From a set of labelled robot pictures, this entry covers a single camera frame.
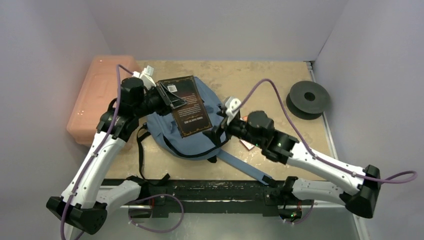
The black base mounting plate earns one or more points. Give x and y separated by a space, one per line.
219 197

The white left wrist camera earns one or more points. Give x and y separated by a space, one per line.
146 75

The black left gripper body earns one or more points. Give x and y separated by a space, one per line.
163 105

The dark brown book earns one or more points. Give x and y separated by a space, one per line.
191 118

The aluminium frame rails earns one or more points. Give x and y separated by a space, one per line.
187 117

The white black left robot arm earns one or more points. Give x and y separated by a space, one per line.
81 206

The blue grey backpack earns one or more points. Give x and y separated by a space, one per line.
197 147

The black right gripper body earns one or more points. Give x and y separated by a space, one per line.
222 125

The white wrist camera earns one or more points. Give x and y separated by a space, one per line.
232 109
146 75

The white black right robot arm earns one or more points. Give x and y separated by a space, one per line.
344 184

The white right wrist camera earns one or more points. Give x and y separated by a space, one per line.
232 109

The small red white card box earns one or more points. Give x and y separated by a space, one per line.
247 145

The pink plastic storage box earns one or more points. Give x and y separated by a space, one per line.
98 89

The black filament spool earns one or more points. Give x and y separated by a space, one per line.
307 100

